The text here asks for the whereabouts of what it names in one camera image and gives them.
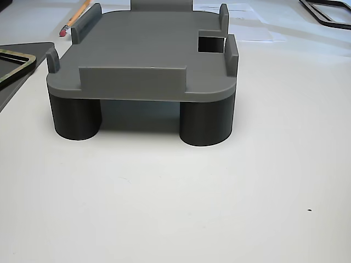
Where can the grey holder with dark legs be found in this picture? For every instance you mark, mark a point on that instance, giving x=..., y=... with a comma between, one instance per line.
x=150, y=41

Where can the yellow pencil with pink eraser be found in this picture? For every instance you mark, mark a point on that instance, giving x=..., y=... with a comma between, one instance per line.
x=72, y=19

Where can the dark grey flat mat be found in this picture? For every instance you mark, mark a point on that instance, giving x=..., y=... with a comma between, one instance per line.
x=41, y=52

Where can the black plain rectangular frame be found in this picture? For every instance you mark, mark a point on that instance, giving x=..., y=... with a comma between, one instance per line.
x=329, y=23

